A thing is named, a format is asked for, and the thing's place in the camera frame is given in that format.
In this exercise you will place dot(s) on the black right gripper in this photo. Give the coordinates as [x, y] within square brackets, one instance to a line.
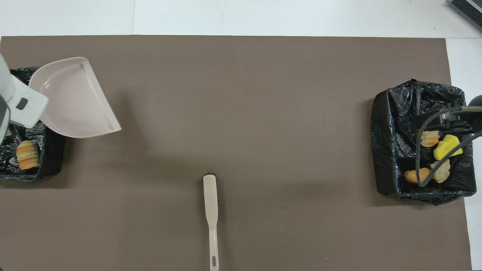
[476, 118]

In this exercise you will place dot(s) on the yellow sponge piece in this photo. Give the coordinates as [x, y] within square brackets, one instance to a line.
[448, 148]

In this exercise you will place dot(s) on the oval beige bread chunk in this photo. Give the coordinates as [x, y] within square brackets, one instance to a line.
[444, 172]

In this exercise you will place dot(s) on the beige brush with black bristles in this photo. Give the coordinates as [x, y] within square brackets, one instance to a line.
[211, 199]

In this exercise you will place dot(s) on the beige plastic dustpan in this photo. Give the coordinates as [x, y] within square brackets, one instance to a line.
[75, 101]

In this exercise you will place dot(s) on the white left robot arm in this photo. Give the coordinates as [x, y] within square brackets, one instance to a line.
[22, 105]

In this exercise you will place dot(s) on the black bag-lined bin with trash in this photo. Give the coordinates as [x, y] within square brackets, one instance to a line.
[395, 124]

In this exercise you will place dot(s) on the empty black bag-lined trash bin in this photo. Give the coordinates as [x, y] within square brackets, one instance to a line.
[49, 158]

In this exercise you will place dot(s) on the orange-brown bread nugget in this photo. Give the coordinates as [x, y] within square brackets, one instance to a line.
[412, 175]

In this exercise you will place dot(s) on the dark grey ribbed device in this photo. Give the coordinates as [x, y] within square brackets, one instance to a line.
[469, 11]

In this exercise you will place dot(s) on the brown table mat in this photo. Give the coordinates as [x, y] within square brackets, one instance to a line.
[263, 113]

